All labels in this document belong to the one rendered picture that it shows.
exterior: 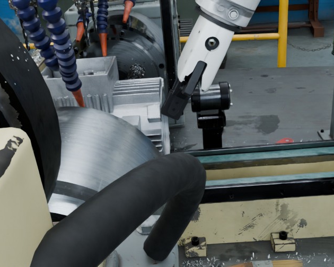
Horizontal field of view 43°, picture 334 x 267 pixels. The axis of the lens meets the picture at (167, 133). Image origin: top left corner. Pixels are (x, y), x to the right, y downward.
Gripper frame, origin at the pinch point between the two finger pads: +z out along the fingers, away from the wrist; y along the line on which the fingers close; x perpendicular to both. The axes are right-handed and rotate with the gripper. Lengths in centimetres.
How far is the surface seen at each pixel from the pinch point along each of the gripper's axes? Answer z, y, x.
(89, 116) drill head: -1.5, -18.0, 11.8
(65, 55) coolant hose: -5.5, -13.4, 17.2
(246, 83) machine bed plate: 13, 81, -35
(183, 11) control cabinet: 40, 322, -29
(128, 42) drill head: 1.2, 26.7, 10.3
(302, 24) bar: 14, 426, -169
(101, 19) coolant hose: -2.6, 20.5, 16.8
